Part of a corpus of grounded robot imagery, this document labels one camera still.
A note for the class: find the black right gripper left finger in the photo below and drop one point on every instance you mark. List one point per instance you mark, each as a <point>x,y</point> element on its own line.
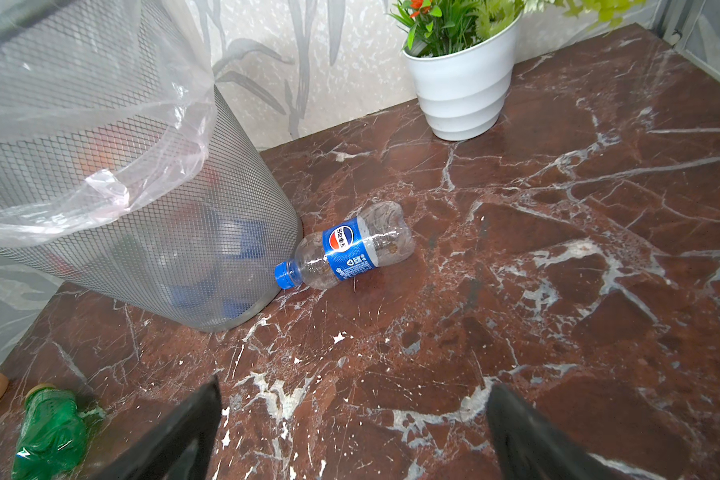
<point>180,447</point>

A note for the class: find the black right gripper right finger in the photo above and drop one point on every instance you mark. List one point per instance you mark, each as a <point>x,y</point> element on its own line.
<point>529,446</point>

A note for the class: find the green bottle yellow cap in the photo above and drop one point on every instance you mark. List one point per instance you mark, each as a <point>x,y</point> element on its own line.
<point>55,433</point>

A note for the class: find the grey mesh waste bin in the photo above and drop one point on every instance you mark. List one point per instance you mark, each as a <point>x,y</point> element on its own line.
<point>202,255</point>

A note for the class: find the clear plastic bin liner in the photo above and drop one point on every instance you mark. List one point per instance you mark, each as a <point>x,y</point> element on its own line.
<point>105,106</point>

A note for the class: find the small pepsi bottle blue label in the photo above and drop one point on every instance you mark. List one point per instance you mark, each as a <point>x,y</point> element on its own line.
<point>377,237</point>

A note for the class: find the potted plant white pot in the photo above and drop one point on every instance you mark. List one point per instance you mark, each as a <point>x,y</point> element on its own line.
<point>461,55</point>

